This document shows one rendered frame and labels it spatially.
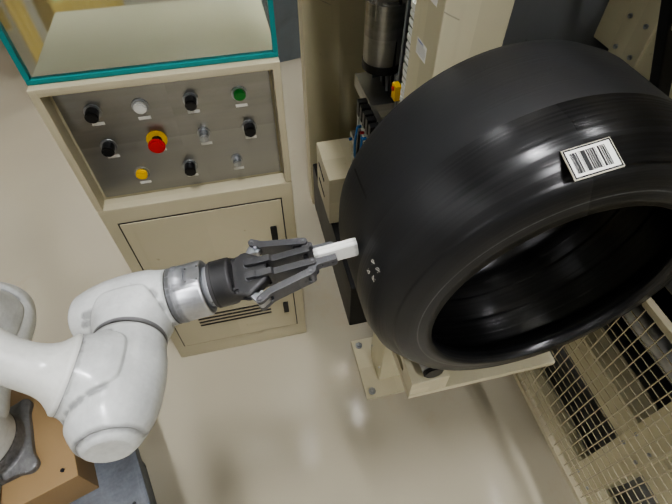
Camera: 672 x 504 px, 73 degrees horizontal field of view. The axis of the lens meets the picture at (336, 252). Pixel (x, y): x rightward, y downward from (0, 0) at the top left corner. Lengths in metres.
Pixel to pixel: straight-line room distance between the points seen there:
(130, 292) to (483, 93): 0.57
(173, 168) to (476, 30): 0.86
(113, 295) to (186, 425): 1.31
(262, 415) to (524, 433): 1.02
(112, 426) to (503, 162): 0.55
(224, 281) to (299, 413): 1.28
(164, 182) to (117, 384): 0.87
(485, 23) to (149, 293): 0.71
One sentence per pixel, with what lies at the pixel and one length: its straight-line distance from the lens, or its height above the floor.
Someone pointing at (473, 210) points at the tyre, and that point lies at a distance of 0.59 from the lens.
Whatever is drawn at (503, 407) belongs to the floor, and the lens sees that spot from 2.04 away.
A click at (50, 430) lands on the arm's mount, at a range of 1.28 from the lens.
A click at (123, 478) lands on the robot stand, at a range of 1.29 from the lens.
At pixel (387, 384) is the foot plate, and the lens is 1.96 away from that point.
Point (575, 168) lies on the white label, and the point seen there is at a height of 1.46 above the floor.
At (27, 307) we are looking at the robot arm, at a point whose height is 0.92.
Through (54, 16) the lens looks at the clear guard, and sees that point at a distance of 1.16.
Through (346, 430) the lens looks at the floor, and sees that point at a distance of 1.90.
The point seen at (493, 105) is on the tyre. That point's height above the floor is 1.47.
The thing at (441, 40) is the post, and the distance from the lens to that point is 0.89.
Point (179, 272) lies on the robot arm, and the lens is 0.72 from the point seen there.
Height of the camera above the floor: 1.81
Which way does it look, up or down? 51 degrees down
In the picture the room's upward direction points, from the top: straight up
